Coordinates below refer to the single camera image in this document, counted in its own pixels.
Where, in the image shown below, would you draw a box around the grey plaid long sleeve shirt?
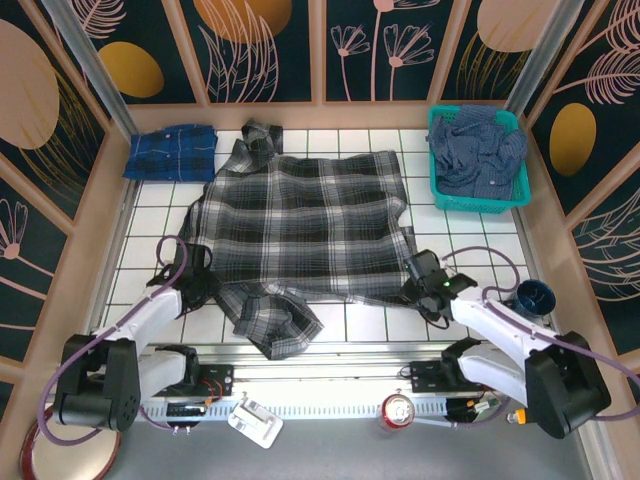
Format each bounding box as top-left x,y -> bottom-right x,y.
179,118 -> 419,361

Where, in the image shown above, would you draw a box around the teal plastic basket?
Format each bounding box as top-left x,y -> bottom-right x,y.
428,103 -> 533,215

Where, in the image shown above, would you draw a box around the dark blue cup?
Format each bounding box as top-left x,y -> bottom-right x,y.
514,279 -> 557,318

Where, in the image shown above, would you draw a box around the red drink can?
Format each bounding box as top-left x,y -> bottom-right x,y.
382,393 -> 417,430

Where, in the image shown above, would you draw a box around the black terminal block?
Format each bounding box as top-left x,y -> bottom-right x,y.
166,402 -> 207,418

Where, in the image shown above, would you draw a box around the folded blue plaid shirt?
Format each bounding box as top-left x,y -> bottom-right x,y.
122,123 -> 220,184

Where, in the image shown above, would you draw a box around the crumpled blue dotted shirt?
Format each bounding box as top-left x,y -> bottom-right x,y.
425,103 -> 529,202

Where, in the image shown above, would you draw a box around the round red-rimmed plate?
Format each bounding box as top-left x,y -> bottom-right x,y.
18,404 -> 122,480

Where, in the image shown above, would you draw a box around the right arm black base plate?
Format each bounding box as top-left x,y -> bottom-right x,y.
409,359 -> 469,394

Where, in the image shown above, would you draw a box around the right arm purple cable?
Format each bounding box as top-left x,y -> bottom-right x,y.
439,245 -> 640,431

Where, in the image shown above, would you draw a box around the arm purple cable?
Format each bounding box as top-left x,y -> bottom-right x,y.
439,245 -> 640,431
38,235 -> 194,447

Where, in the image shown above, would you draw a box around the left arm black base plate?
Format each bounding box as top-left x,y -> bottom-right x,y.
196,363 -> 235,399

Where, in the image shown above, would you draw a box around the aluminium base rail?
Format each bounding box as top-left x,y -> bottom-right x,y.
49,342 -> 594,401

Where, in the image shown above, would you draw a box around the white plastic bracket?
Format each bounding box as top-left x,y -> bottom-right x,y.
227,397 -> 284,449

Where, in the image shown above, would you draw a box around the white slotted cable duct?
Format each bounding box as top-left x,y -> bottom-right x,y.
139,398 -> 451,422

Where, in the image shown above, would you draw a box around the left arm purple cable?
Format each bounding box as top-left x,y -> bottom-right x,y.
38,235 -> 194,447

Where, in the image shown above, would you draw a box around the aluminium frame post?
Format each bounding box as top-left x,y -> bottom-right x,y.
504,0 -> 586,119
42,0 -> 137,132

